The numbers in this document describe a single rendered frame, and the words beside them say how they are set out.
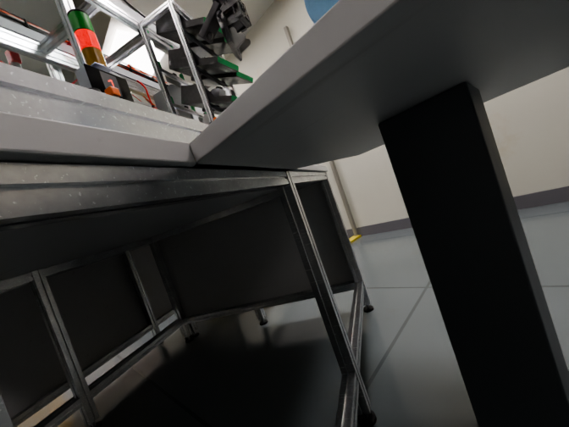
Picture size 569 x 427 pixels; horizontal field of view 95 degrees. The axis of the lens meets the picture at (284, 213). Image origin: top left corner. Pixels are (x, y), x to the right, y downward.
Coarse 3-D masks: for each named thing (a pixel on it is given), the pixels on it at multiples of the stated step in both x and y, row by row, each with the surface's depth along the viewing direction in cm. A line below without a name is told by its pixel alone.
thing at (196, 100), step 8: (184, 88) 113; (192, 88) 111; (184, 96) 114; (192, 96) 112; (200, 96) 110; (208, 96) 108; (224, 96) 104; (232, 96) 103; (192, 104) 116; (200, 104) 115; (216, 104) 112; (224, 104) 111
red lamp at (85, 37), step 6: (78, 30) 70; (84, 30) 70; (90, 30) 71; (78, 36) 70; (84, 36) 70; (90, 36) 71; (96, 36) 73; (78, 42) 70; (84, 42) 70; (90, 42) 70; (96, 42) 72
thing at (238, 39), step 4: (232, 28) 81; (232, 32) 82; (236, 32) 81; (232, 36) 82; (236, 36) 81; (240, 36) 81; (244, 36) 81; (232, 40) 82; (236, 40) 82; (240, 40) 81; (244, 40) 81; (232, 44) 82; (236, 44) 82; (240, 44) 82; (232, 48) 82; (236, 48) 82; (232, 52) 83; (236, 52) 82; (236, 56) 83
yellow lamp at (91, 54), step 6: (84, 48) 70; (90, 48) 70; (96, 48) 71; (84, 54) 70; (90, 54) 70; (96, 54) 71; (102, 54) 73; (84, 60) 71; (90, 60) 70; (96, 60) 70; (102, 60) 72
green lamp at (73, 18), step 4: (72, 12) 70; (76, 12) 70; (80, 12) 70; (68, 16) 70; (72, 16) 70; (76, 16) 70; (80, 16) 70; (84, 16) 71; (88, 16) 72; (72, 20) 70; (76, 20) 70; (80, 20) 70; (84, 20) 71; (88, 20) 72; (72, 24) 70; (76, 24) 70; (80, 24) 70; (84, 24) 70; (88, 24) 71; (72, 28) 71; (76, 28) 70; (80, 28) 70; (84, 28) 70; (88, 28) 71; (92, 28) 72
